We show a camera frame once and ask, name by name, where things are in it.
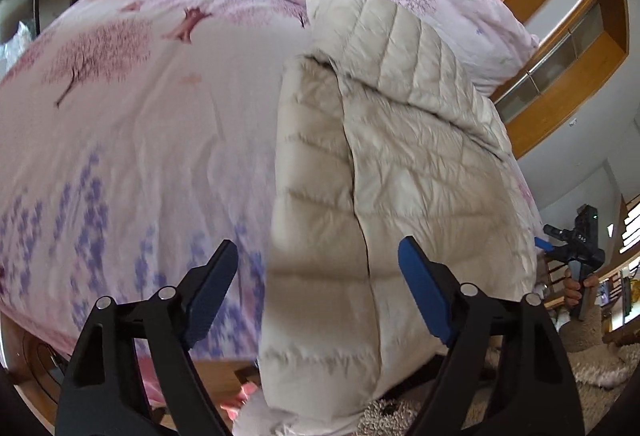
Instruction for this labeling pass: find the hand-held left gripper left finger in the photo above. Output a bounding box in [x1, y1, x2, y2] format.
[55, 239, 239, 436]

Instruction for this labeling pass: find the wooden headboard cabinet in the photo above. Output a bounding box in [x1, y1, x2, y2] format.
[492, 0, 632, 160]

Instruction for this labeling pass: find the pink floral bed sheet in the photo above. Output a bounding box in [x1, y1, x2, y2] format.
[0, 0, 547, 369]

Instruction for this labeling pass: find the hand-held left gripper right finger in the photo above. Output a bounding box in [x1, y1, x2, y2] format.
[397, 236, 586, 436]

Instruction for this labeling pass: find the cream quilted down jacket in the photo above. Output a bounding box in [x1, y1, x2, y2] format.
[232, 0, 540, 436]

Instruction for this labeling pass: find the person's right hand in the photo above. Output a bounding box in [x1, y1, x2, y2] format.
[563, 266, 600, 306]

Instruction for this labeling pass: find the pink floral pillow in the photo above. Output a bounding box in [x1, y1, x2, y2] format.
[367, 0, 541, 99]

